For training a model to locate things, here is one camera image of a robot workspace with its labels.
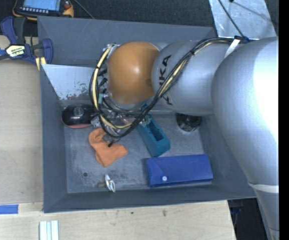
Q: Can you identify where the black and red rounded object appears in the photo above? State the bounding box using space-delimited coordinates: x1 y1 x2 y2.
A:
61 104 96 130

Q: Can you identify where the orange cloth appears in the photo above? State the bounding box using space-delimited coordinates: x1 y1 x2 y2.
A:
88 127 129 168

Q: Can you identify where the pale wood board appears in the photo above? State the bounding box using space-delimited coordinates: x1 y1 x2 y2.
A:
0 58 45 205

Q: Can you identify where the black round cup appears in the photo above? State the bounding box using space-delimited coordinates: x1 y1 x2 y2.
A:
175 112 203 133

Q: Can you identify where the grey metal bin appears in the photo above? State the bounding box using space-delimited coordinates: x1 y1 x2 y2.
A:
36 15 258 214

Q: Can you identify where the blue box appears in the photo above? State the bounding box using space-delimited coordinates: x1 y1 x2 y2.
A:
144 153 214 189

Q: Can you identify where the teal hollow block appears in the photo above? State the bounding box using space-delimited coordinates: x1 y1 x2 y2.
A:
136 103 171 158

